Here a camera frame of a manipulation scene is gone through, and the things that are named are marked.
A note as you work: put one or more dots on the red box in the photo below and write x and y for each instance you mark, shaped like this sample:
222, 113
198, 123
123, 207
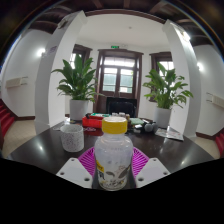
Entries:
91, 122

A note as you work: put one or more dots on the black chair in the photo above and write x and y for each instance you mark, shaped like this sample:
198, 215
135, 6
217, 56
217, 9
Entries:
121, 106

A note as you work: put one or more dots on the green cloth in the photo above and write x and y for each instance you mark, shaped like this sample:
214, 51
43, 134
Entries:
136, 121

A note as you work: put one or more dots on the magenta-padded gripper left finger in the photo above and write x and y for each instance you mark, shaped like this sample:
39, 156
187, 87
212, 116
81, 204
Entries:
75, 170

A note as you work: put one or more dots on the broad-leaved plant in white pot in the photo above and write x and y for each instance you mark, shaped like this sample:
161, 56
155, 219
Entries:
78, 83

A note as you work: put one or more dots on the yellow-capped clear drink bottle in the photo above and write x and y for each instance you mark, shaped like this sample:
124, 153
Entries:
113, 153

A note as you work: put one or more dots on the printed magazine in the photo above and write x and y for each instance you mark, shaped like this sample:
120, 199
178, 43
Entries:
170, 134

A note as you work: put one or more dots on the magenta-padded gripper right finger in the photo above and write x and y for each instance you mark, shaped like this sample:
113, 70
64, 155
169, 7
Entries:
151, 170

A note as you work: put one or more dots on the green exit sign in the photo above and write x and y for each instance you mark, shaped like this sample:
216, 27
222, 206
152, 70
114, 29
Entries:
115, 47

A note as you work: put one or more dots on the dark-framed window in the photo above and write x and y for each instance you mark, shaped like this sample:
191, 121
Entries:
83, 50
161, 58

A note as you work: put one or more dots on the white speckled cup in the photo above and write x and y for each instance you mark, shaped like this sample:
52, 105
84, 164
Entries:
72, 138

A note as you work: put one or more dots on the narrow-leaved plant in white pot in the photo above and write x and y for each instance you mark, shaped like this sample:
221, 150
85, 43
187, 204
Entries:
165, 90

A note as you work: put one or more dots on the dark wooden glazed double door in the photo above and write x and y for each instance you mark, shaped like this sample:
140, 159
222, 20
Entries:
118, 75

